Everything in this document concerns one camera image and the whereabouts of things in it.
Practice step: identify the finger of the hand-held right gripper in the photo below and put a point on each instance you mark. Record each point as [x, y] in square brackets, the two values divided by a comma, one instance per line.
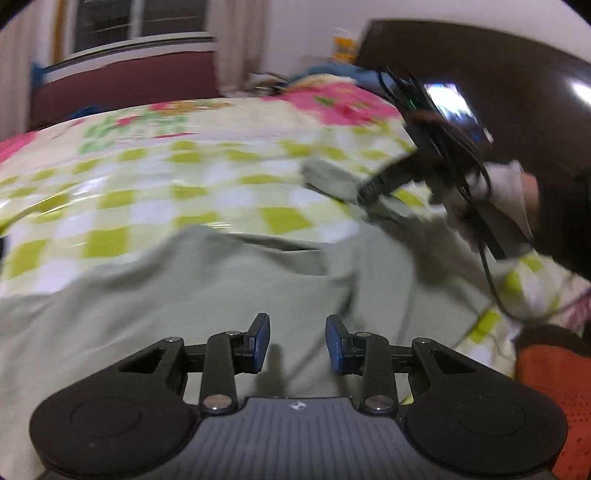
[383, 182]

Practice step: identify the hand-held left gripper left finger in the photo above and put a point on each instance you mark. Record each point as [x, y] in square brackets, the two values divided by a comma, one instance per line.
[261, 344]

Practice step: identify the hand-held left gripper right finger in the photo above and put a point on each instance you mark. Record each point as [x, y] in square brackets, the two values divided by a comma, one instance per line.
[333, 344]

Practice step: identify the light green pants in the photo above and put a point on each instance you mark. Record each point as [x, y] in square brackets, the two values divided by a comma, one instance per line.
[231, 295]

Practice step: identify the person's right hand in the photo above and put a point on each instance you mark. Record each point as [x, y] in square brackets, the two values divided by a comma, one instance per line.
[508, 194]

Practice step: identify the dark wooden headboard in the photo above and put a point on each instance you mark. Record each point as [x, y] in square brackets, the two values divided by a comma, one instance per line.
[508, 69]

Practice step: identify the pink floral quilt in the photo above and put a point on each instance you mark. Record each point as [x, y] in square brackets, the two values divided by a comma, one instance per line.
[341, 99]

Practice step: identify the yellow packet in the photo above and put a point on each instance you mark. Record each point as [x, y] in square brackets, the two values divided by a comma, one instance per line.
[345, 46]

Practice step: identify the green checkered plastic sheet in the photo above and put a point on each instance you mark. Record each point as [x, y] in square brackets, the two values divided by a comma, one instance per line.
[138, 194]

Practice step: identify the beige curtain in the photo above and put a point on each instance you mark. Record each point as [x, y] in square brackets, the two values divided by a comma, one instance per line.
[18, 78]
[242, 41]

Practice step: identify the orange mesh cloth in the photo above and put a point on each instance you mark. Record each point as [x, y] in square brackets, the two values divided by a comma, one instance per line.
[558, 406]

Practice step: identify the dark red headboard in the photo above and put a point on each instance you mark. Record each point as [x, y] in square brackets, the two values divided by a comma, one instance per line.
[129, 83]

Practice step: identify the blue cloth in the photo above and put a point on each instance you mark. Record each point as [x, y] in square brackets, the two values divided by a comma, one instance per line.
[88, 111]

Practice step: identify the window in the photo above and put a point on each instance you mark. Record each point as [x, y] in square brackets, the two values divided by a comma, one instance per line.
[138, 18]

